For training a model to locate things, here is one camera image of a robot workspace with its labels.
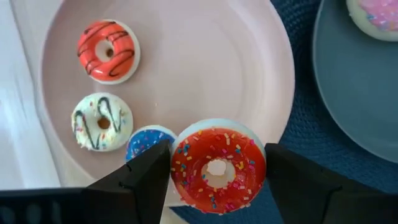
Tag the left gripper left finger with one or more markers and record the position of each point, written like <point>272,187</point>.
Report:
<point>146,186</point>

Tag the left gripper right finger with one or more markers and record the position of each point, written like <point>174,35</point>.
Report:
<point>298,193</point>

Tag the small blue sprinkled donut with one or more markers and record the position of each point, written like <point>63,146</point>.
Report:
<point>143,140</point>

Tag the small red sprinkled donut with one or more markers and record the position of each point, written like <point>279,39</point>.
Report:
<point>242,186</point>

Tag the small white chocolate-drizzled donut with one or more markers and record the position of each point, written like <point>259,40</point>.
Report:
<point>85,130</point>

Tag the small red chocolate-striped donut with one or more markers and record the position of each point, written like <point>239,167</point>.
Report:
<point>93,67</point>

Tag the large pink frosted donut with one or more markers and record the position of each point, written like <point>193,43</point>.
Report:
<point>376,15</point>

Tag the dark round woven placemat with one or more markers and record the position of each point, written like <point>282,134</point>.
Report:
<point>306,124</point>

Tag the grey plate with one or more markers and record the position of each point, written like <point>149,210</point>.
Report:
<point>357,93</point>

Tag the pink plate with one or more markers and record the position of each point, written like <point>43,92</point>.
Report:
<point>202,77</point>

